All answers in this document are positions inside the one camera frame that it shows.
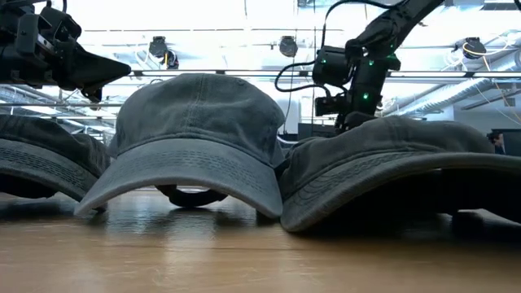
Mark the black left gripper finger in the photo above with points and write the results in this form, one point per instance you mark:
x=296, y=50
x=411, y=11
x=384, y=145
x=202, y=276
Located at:
x=93, y=95
x=93, y=71

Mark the charcoal baseball cap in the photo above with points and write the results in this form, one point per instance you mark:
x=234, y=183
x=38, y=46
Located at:
x=386, y=154

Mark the black baseball cap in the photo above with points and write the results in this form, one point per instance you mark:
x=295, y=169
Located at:
x=40, y=154

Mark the light grey baseball cap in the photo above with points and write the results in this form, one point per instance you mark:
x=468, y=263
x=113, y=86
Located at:
x=195, y=122

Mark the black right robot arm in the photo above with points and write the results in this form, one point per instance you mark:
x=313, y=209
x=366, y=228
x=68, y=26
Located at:
x=390, y=24

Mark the overhead light bar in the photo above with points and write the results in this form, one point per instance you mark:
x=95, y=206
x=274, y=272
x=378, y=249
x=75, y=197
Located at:
x=427, y=74

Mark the person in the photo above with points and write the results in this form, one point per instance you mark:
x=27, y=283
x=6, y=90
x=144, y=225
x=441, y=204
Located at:
x=496, y=140

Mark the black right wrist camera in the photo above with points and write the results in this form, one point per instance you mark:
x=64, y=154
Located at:
x=329, y=106

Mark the silver ventilation duct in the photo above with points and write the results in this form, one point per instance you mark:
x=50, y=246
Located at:
x=447, y=95

